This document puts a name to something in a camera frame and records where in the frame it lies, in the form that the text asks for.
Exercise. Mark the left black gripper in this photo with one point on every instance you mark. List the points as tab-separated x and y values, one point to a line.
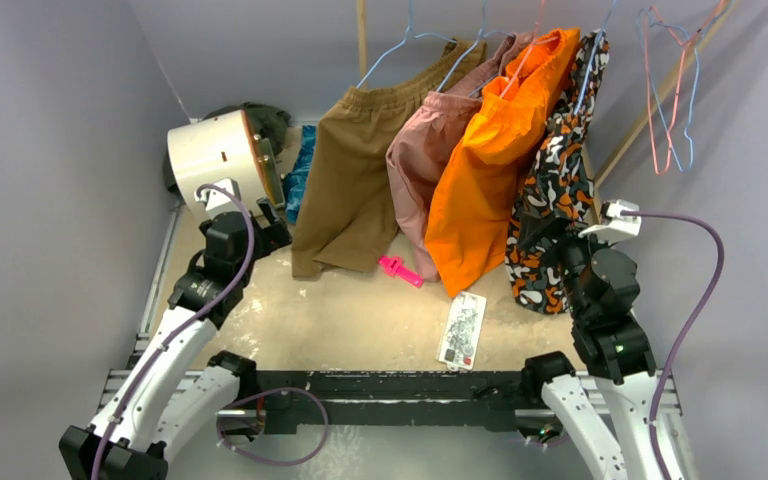
269	238

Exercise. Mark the blue patterned shorts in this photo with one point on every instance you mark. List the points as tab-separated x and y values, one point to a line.
294	183

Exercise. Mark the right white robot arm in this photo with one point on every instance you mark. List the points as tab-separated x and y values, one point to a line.
600	286

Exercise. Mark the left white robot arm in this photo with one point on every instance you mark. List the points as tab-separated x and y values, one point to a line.
138	432

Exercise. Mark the brown shorts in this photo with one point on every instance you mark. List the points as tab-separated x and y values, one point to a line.
347	217

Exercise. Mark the pink shorts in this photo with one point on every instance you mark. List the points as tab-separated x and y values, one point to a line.
421	150

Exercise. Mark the orange shorts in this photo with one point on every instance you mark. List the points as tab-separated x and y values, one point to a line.
467	226

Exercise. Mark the camouflage patterned shorts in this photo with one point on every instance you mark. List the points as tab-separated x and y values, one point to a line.
554	183

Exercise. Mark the white cylindrical drum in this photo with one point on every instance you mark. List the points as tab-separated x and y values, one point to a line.
223	147

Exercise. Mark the dark green cloth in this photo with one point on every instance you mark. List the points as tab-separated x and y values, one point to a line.
267	121

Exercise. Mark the pink plastic clip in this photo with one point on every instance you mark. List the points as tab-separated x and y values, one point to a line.
394	267

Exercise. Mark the white printed card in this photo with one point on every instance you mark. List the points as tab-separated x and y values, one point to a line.
461	334

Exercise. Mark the wooden rack pole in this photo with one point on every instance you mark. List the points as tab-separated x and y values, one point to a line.
362	42

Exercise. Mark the wooden diagonal rack bar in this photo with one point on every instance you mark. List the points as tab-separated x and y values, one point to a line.
662	93

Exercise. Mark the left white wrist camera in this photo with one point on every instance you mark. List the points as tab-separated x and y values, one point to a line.
219	198

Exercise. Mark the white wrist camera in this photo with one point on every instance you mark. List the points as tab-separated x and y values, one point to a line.
619	223
219	198

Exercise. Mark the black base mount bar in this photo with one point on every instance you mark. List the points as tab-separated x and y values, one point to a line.
493	400

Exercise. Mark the blue wire hanger left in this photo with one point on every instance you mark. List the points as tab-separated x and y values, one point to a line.
410	34

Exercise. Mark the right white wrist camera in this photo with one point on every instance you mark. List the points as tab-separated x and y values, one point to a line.
619	223

